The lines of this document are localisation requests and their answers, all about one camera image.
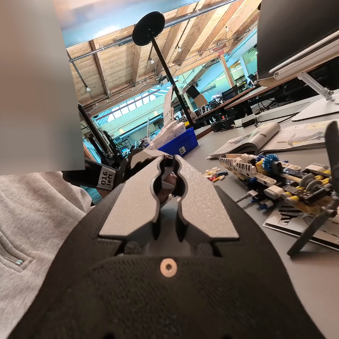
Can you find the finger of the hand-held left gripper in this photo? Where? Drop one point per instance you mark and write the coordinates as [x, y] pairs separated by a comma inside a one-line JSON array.
[[166, 182], [144, 155]]

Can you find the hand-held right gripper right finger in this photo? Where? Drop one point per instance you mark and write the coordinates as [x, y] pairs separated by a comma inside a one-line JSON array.
[[209, 211]]

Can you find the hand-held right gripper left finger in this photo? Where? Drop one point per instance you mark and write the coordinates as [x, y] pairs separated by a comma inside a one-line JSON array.
[[127, 211]]

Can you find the small black red lego piece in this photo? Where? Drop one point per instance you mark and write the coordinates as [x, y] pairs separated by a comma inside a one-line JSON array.
[[169, 159]]

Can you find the zebra striped lego helicopter model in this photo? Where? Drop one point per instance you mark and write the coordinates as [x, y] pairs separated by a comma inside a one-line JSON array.
[[264, 180]]

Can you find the pile of loose lego pieces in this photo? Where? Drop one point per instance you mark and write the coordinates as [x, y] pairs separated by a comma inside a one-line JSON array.
[[215, 174]]

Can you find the open lego instruction booklet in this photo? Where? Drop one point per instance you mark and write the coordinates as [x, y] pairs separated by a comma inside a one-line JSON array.
[[264, 140]]

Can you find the person's left hand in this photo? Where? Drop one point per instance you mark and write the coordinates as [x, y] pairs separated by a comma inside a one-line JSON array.
[[165, 196]]

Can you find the black tripod stand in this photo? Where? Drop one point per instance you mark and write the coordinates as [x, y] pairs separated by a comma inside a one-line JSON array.
[[92, 132]]

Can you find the blue plastic bin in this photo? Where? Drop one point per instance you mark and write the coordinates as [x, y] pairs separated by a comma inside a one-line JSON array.
[[185, 140]]

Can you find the zebra striped sticker sheet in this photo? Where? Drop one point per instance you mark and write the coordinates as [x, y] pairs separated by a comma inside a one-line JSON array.
[[286, 219]]

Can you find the black box device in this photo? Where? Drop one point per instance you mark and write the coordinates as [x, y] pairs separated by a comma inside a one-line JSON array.
[[229, 122], [218, 125]]

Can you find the black power adapter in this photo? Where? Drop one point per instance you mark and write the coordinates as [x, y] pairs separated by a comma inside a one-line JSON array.
[[249, 120]]

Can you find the background office desk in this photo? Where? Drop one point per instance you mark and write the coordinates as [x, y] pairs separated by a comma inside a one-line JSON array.
[[233, 102]]

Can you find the white monitor stand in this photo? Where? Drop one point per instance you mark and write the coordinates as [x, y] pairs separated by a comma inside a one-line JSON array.
[[317, 111]]

